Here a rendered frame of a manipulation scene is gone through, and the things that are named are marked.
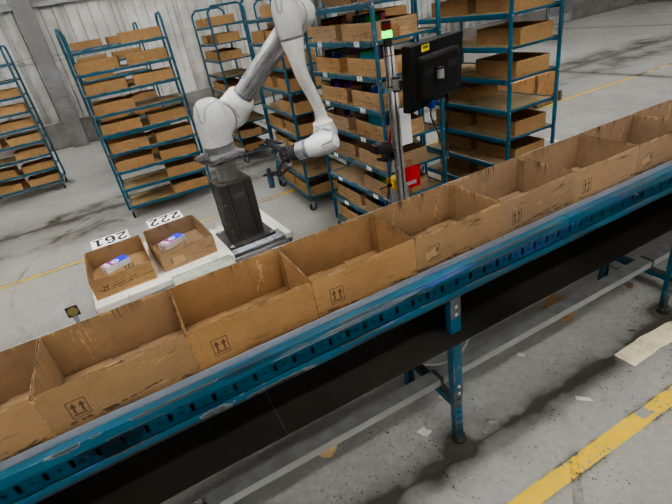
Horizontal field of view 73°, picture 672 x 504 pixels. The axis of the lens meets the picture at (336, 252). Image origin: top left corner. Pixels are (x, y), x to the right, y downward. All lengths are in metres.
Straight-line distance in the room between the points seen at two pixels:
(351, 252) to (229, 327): 0.63
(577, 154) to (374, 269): 1.36
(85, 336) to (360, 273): 0.89
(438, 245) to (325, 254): 0.43
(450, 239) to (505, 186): 0.63
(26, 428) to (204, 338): 0.48
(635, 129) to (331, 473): 2.23
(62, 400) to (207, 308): 0.52
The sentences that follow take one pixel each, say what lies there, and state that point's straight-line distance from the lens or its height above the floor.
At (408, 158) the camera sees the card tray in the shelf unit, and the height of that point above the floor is 0.79.
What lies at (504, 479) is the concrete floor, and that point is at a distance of 2.16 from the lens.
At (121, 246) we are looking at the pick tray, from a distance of 2.69.
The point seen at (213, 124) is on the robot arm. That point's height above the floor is 1.37.
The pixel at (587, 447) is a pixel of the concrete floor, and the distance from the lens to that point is 2.31.
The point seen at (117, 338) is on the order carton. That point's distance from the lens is 1.65.
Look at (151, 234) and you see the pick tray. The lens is 2.72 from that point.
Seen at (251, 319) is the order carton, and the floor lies 1.01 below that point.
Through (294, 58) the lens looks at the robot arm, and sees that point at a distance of 2.11.
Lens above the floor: 1.78
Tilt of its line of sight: 29 degrees down
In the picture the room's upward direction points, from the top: 10 degrees counter-clockwise
